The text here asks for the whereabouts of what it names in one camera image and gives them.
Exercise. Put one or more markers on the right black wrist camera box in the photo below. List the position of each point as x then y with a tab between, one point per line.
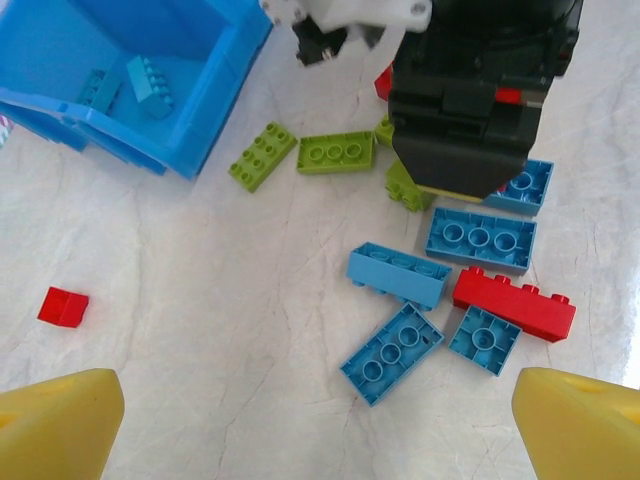
315	45

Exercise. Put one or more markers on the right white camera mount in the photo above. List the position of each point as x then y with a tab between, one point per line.
370	12

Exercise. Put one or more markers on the long green lego brick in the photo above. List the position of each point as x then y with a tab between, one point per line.
384	132
262	152
336	152

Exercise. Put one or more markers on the small green lego brick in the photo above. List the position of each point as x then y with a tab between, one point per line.
405	187

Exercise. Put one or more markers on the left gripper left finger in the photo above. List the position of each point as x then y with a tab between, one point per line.
55	430

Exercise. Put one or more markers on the blue plastic bin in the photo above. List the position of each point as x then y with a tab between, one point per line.
235	85

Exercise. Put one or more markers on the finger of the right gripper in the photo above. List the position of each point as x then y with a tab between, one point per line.
460	165

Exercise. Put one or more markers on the long blue lego brick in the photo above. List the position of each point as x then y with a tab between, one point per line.
391	353
400	277
150	87
100	92
480	240

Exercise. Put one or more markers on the small red lego brick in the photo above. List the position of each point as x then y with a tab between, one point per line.
62	307

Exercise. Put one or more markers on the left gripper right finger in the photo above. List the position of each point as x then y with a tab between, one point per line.
585	430

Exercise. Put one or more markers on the long red lego brick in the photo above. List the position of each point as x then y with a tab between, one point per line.
515	307
384	85
509	95

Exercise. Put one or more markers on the small blue lego brick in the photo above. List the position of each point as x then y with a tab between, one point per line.
530	192
484	340

